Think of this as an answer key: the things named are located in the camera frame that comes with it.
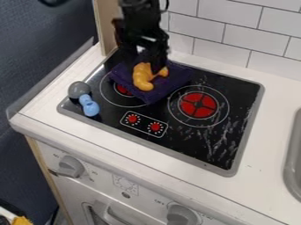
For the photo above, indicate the toy sink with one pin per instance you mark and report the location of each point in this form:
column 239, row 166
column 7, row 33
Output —
column 294, row 158

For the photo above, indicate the blue toy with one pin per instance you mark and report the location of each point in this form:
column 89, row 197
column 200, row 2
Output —
column 90, row 106

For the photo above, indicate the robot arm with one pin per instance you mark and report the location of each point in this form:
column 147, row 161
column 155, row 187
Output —
column 137, row 17

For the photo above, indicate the purple cloth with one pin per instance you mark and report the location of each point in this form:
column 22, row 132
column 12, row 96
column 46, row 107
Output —
column 166, row 83

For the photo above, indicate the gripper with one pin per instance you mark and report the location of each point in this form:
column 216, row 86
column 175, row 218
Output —
column 137, row 49

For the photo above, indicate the toy stove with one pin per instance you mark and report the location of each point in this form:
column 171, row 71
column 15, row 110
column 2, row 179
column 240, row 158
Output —
column 203, row 134

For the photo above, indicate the grey round toy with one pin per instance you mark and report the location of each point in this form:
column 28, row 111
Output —
column 78, row 89

